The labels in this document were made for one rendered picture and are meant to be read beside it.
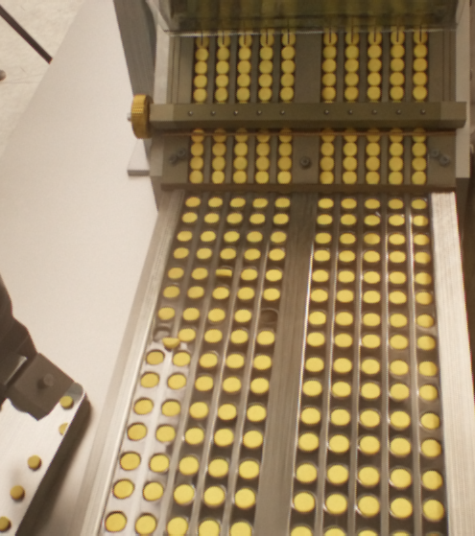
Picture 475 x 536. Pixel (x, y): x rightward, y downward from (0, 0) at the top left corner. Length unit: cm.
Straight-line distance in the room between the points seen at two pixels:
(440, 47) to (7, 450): 47
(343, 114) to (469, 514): 30
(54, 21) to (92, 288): 236
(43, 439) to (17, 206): 31
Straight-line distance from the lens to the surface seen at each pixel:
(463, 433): 47
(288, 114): 60
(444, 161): 61
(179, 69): 65
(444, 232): 58
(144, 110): 61
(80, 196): 89
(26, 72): 282
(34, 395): 53
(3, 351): 56
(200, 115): 61
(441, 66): 64
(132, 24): 83
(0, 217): 90
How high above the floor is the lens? 134
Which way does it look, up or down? 45 degrees down
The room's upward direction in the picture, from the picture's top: 8 degrees counter-clockwise
